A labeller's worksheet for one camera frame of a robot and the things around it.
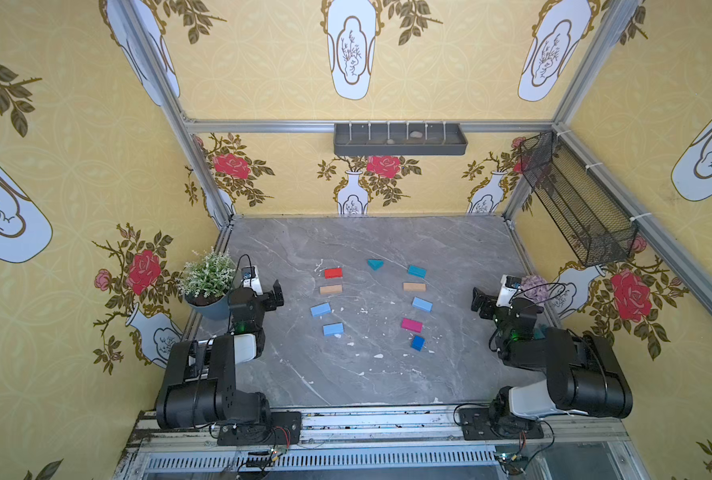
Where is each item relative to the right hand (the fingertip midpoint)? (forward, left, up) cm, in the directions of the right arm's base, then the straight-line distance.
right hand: (490, 289), depth 92 cm
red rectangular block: (+8, +50, -6) cm, 51 cm away
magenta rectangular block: (-9, +24, -7) cm, 27 cm away
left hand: (-2, +69, +3) cm, 70 cm away
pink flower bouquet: (-1, -12, +4) cm, 13 cm away
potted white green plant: (-9, +81, +13) cm, 83 cm away
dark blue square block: (-16, +23, -6) cm, 28 cm away
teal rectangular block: (+9, +21, -5) cm, 24 cm away
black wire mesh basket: (+10, -24, +20) cm, 33 cm away
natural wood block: (+1, +49, -6) cm, 49 cm away
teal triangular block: (+12, +36, -6) cm, 38 cm away
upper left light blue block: (-7, +53, -4) cm, 53 cm away
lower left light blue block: (-13, +48, -6) cm, 50 cm away
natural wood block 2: (+4, +22, -6) cm, 23 cm away
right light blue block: (-3, +20, -5) cm, 21 cm away
